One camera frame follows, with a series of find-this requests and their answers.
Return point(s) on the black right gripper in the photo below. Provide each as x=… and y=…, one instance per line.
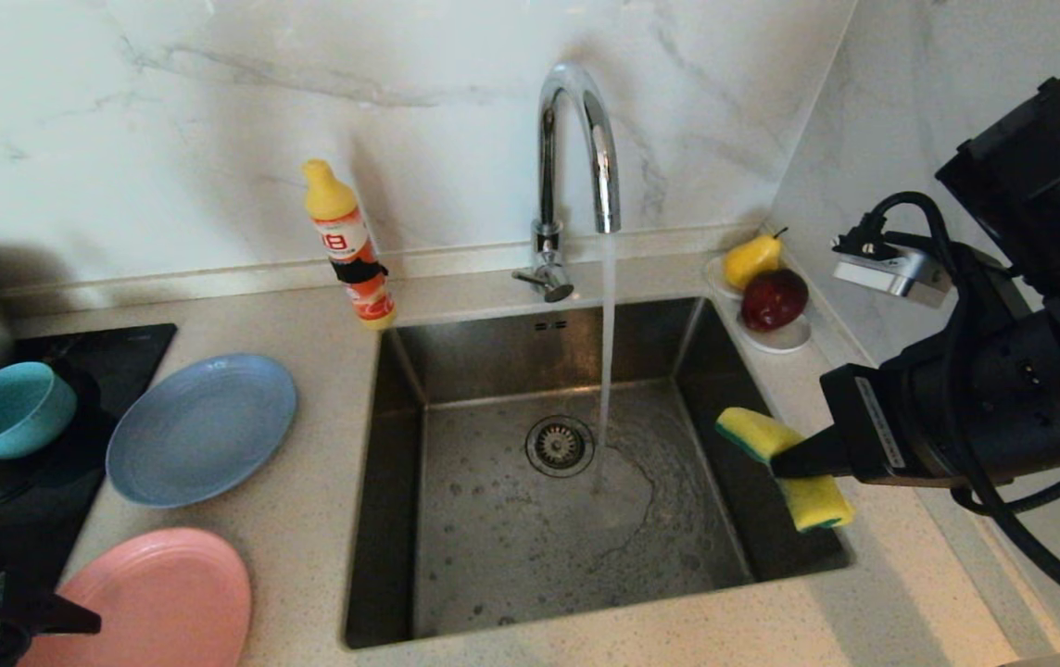
x=1003, y=389

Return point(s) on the yellow fish-shaped sponge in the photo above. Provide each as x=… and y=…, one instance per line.
x=817, y=505

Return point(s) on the large pink plate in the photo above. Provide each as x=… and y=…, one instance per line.
x=159, y=602

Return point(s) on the teal bowl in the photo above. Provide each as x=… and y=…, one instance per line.
x=11, y=412

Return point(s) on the blue plate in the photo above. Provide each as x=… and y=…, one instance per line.
x=201, y=431

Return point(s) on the yellow-capped dish soap bottle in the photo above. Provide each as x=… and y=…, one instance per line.
x=349, y=243

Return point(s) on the stainless steel sink basin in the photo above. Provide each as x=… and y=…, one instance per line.
x=493, y=556

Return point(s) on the small white fruit dish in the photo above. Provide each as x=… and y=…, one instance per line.
x=782, y=342

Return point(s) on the dark red apple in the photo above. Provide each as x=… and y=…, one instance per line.
x=773, y=301

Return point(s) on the yellow pear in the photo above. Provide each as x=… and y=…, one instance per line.
x=750, y=262

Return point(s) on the running tap water stream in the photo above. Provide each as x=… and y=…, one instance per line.
x=606, y=324

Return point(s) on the round metal drain strainer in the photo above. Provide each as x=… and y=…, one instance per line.
x=556, y=446

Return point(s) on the black induction cooktop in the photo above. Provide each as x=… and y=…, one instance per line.
x=122, y=357

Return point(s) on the chrome gooseneck faucet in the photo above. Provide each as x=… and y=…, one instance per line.
x=546, y=185

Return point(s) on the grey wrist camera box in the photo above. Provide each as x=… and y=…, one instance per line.
x=891, y=269

